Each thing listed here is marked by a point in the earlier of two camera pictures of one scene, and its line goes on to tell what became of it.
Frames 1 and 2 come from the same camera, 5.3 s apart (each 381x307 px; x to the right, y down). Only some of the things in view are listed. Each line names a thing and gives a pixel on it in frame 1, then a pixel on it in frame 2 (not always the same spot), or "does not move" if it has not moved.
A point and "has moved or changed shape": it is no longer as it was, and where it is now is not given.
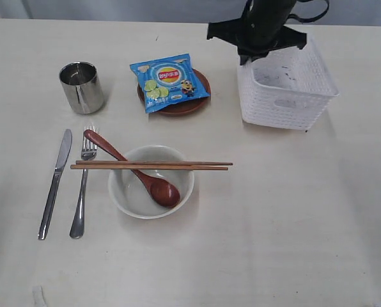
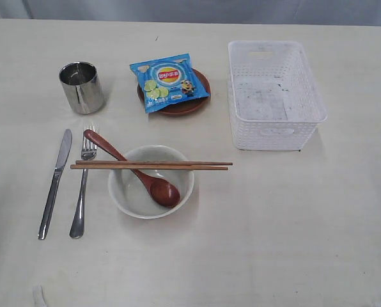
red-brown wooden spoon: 162,192 does not move
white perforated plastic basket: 287,88 has moved or changed shape
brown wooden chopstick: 148,167 does not move
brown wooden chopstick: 154,162 does not move
